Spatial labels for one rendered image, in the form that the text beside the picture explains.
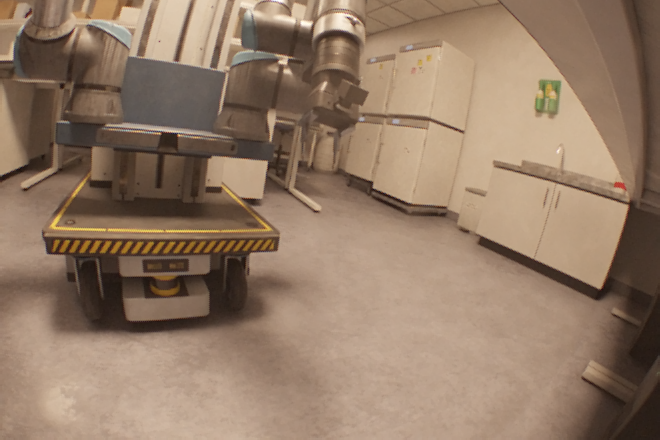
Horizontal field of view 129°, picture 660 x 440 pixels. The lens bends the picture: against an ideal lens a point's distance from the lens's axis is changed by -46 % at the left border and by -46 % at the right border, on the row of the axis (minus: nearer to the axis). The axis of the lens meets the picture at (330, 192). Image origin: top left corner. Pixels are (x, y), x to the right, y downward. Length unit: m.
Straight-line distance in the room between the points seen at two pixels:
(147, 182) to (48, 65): 0.54
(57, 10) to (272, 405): 1.06
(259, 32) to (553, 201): 2.17
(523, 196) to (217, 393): 2.29
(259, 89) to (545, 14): 0.79
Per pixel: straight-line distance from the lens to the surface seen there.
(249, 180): 2.23
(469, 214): 3.08
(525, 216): 2.44
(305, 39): 0.63
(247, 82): 0.89
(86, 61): 0.86
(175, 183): 1.11
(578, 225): 2.31
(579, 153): 2.97
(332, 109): 0.42
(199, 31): 1.12
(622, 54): 0.16
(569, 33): 0.23
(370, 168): 3.66
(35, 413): 0.83
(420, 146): 3.02
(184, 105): 0.99
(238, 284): 0.96
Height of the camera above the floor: 0.63
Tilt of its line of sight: 10 degrees down
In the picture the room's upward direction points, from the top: 11 degrees clockwise
